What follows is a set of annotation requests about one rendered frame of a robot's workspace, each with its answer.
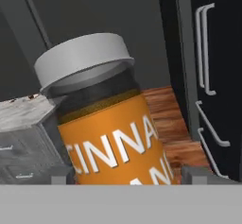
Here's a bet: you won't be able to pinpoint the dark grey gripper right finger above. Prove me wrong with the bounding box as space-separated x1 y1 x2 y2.
181 164 241 186

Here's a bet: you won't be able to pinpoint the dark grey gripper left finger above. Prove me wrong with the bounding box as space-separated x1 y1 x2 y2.
37 164 77 186

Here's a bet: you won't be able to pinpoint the orange cinnamon bottle grey lid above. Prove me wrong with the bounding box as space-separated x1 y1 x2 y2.
33 32 178 186

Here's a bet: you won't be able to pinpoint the grey drawer cabinet marble top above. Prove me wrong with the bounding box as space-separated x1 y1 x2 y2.
0 93 74 185

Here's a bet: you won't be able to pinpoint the black fridge with grey handles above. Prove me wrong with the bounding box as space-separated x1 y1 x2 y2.
156 0 242 184

